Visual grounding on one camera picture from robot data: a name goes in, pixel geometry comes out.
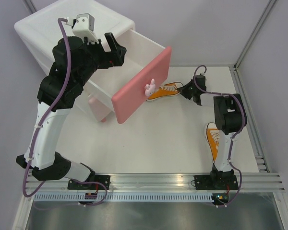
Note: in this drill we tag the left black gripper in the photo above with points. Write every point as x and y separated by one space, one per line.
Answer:
115 57

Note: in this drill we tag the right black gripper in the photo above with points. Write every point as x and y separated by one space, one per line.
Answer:
183 90

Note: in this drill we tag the orange sneaker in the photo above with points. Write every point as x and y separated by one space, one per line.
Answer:
212 135
166 90

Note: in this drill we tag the dark pink drawer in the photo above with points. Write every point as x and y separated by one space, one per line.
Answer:
122 88

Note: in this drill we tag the light pink drawer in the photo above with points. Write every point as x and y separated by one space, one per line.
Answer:
99 110

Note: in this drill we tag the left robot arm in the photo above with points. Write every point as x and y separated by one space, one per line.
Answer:
76 60

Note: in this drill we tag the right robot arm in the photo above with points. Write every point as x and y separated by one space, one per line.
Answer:
229 121

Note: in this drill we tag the white plastic shoe cabinet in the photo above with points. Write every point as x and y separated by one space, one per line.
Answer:
40 31

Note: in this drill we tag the pink bunny drawer knob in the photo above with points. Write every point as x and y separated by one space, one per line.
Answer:
150 88

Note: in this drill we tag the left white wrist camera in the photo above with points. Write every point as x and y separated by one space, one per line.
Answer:
83 27

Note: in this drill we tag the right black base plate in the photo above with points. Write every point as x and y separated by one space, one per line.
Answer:
205 182

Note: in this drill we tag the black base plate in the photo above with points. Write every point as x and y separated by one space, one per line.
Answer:
99 182
205 182

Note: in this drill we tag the aluminium mounting rail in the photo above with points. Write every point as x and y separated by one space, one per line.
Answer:
184 182

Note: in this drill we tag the aluminium corner frame post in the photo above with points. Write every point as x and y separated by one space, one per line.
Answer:
259 25

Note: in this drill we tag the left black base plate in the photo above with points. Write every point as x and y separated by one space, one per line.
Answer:
99 182

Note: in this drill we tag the white slotted cable duct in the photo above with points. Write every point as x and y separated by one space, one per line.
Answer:
123 197

